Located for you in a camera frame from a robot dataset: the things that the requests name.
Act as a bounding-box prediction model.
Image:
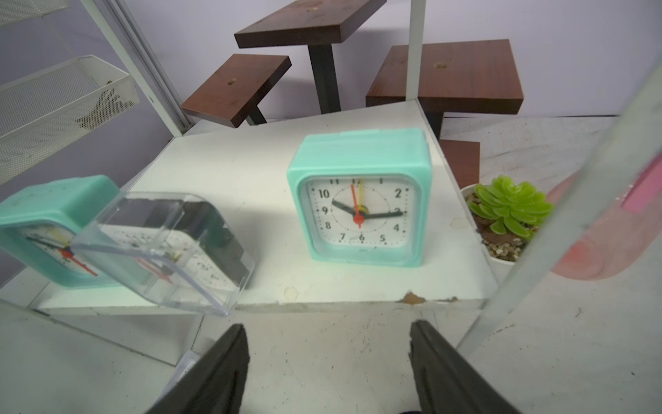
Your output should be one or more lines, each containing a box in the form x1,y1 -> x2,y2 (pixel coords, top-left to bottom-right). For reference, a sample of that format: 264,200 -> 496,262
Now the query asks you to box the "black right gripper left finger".
148,324 -> 250,414

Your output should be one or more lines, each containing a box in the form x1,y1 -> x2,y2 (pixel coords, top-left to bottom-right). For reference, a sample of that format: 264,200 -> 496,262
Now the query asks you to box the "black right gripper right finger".
410,320 -> 519,413

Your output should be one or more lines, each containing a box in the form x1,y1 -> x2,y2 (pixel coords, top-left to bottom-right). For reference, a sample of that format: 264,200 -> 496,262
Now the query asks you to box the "clear square alarm clock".
72,191 -> 255,317

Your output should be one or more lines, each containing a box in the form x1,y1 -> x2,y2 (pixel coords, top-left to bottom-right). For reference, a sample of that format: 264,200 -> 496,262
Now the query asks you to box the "mint green alarm clock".
286,128 -> 433,267
1,175 -> 120,289

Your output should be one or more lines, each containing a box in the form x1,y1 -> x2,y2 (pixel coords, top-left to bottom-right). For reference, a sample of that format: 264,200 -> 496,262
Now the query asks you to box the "white two-tier shelf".
0,0 -> 662,366

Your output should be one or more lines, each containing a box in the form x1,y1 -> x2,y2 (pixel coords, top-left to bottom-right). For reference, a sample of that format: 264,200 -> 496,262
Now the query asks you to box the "green succulent in white pot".
461,175 -> 555,284

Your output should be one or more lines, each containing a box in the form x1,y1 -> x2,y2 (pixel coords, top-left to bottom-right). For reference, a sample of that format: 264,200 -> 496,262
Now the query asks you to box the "pink spray bottle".
552,156 -> 661,280

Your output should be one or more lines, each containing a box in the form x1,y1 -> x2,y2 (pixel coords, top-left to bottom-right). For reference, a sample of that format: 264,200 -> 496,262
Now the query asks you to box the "brown wooden step stand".
180,0 -> 525,190

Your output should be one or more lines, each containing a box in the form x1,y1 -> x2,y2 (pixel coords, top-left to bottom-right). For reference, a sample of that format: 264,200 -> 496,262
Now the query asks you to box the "white mesh lower wall bin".
1,55 -> 140,184

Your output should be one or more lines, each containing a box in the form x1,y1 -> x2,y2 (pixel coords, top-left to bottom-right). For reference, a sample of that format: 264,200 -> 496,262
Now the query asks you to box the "white mesh wall bin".
1,55 -> 140,184
0,0 -> 71,27

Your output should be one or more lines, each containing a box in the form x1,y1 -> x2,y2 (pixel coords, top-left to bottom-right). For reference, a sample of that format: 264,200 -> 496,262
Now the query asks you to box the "white mesh upper wall bin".
0,0 -> 71,27

